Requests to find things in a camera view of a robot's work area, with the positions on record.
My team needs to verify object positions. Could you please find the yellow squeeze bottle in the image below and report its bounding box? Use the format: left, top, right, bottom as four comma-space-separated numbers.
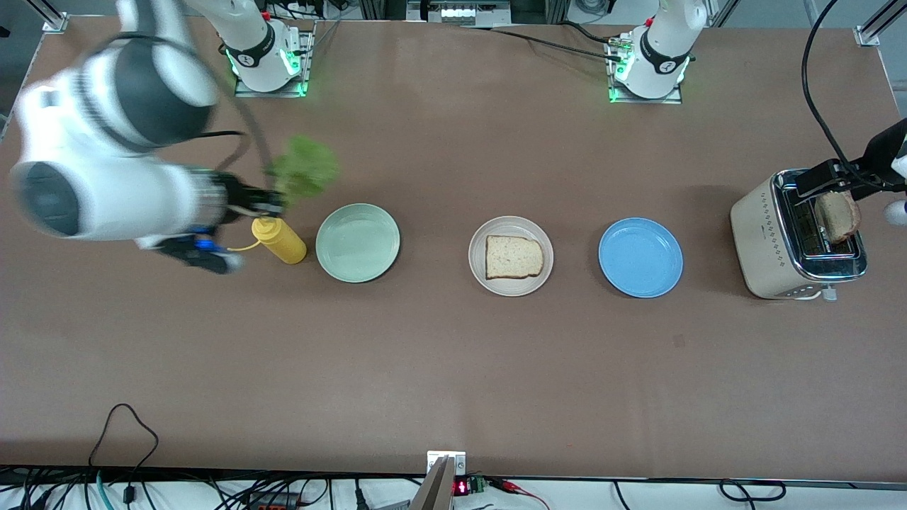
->
225, 216, 308, 265

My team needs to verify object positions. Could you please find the brown bread slice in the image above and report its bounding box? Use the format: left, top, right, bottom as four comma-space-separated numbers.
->
485, 235, 545, 280
813, 191, 862, 245

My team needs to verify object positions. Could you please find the green lettuce leaf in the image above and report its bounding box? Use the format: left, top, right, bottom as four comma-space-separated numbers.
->
268, 136, 339, 210

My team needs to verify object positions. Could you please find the mint green plate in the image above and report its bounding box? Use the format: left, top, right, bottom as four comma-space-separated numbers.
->
315, 203, 401, 284

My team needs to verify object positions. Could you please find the blue plate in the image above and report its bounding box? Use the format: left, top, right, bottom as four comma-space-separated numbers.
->
598, 217, 684, 298

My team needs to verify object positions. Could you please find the beige plate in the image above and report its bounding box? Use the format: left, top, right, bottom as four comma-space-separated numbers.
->
468, 215, 554, 297

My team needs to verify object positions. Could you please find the beige chrome toaster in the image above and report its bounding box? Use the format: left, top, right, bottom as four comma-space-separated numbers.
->
730, 169, 869, 302

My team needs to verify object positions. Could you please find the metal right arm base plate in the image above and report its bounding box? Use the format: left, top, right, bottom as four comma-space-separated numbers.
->
234, 20, 317, 98

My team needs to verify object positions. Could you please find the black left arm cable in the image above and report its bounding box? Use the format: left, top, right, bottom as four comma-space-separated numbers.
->
802, 0, 862, 171

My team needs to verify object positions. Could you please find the aluminium frame corner bracket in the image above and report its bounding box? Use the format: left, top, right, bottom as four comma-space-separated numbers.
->
28, 0, 69, 33
854, 0, 907, 47

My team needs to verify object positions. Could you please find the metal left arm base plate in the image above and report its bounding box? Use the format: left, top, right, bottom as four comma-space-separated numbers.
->
608, 67, 685, 106

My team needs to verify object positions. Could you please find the black base power cable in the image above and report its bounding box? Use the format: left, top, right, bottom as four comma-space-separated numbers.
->
461, 21, 626, 59

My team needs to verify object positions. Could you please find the black looped cable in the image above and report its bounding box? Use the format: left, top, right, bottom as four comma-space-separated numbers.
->
87, 404, 160, 510

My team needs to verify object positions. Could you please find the black coiled cable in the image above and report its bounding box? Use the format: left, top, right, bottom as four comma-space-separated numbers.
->
613, 480, 787, 504

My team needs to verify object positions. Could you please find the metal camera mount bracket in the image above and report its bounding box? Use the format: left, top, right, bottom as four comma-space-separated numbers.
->
410, 450, 467, 510

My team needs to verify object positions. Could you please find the red clip wire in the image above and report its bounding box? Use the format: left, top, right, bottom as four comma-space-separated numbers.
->
489, 478, 550, 510

